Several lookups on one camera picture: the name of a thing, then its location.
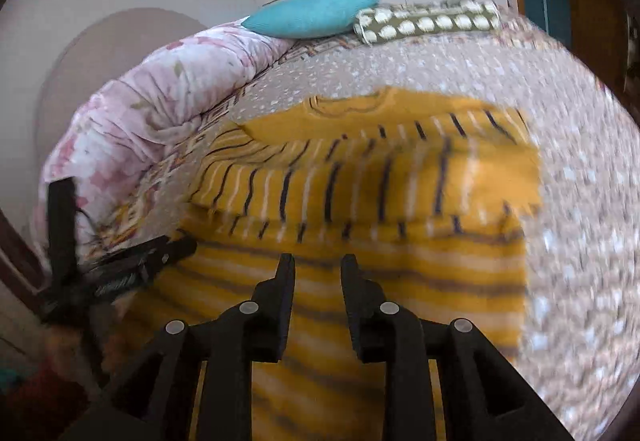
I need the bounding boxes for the yellow striped knit sweater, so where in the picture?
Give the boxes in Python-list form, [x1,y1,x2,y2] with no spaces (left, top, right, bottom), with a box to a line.
[119,87,540,440]

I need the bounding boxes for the pink floral duvet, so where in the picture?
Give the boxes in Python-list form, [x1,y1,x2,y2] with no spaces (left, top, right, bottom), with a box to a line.
[32,20,293,260]

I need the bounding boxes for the pink round headboard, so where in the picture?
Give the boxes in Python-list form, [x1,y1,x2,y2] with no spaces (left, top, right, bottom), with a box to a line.
[35,8,205,167]

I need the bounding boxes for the beige dotted quilted bedspread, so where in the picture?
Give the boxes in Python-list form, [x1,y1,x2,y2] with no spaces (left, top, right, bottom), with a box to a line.
[98,8,640,441]

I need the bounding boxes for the teal cushion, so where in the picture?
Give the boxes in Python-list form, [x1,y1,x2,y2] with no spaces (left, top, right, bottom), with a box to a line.
[242,0,378,39]

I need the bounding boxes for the olive patterned bolster pillow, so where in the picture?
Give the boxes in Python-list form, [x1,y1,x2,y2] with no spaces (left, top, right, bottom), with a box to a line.
[352,0,501,46]

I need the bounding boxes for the brown wooden door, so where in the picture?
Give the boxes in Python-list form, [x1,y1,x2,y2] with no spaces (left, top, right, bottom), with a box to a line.
[568,0,639,120]

